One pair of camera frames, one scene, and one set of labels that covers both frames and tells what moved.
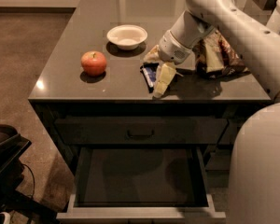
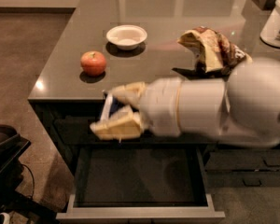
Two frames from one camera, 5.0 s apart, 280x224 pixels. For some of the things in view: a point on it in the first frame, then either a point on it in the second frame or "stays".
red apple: (93, 63) stays
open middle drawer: (141, 183) stays
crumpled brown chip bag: (215, 58) stays
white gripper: (172, 49) to (160, 106)
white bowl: (127, 36) stays
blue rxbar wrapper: (148, 72) to (111, 105)
